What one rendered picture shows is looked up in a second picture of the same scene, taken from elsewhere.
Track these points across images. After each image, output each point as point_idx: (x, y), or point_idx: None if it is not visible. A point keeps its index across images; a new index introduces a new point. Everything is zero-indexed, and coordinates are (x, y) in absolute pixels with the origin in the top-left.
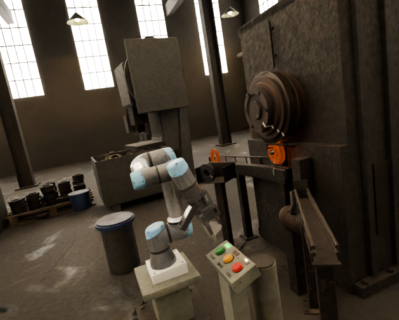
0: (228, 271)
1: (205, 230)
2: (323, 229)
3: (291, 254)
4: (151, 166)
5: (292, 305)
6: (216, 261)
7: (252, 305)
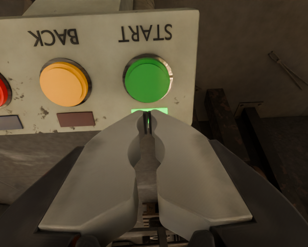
0: None
1: (164, 152)
2: None
3: (226, 131)
4: None
5: (201, 76)
6: (98, 36)
7: (241, 34)
